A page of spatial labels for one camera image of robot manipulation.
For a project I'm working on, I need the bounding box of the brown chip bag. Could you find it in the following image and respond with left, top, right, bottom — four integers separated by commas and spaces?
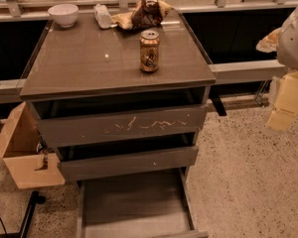
111, 0, 173, 30

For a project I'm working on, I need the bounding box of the orange soda can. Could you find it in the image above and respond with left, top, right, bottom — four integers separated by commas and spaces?
140, 30, 160, 72

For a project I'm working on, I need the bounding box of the black stand base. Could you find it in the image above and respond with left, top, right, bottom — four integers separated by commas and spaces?
0, 191, 46, 238

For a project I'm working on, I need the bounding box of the metal window railing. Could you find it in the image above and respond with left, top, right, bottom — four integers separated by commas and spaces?
0, 0, 298, 105

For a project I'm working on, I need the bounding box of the open cardboard box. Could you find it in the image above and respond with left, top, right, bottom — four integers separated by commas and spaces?
0, 102, 65, 189

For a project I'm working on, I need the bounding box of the grey top drawer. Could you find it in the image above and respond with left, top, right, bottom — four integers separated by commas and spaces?
38, 86, 208, 148

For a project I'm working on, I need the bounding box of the grey middle drawer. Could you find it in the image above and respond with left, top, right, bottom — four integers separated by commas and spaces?
59, 133, 199, 181

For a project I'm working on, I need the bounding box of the white ceramic bowl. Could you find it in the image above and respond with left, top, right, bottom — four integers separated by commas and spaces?
48, 4, 78, 28

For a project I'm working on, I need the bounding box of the grey drawer cabinet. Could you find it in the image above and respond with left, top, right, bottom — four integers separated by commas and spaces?
19, 9, 218, 183

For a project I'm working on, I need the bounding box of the grey bottom drawer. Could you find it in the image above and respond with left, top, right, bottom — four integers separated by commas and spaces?
75, 169, 209, 238

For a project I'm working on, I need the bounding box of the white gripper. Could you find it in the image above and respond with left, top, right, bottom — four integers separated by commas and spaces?
256, 6, 298, 132

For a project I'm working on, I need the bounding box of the grey drawer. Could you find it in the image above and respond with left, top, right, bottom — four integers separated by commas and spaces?
38, 86, 208, 148
59, 133, 199, 181
75, 169, 209, 238

